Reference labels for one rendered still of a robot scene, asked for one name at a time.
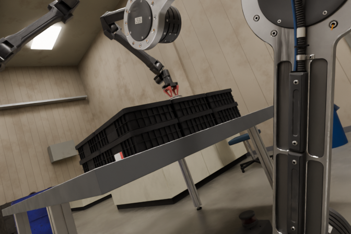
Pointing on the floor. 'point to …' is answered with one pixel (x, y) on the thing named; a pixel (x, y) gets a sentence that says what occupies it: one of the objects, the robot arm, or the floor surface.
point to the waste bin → (338, 130)
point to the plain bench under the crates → (138, 172)
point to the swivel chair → (248, 149)
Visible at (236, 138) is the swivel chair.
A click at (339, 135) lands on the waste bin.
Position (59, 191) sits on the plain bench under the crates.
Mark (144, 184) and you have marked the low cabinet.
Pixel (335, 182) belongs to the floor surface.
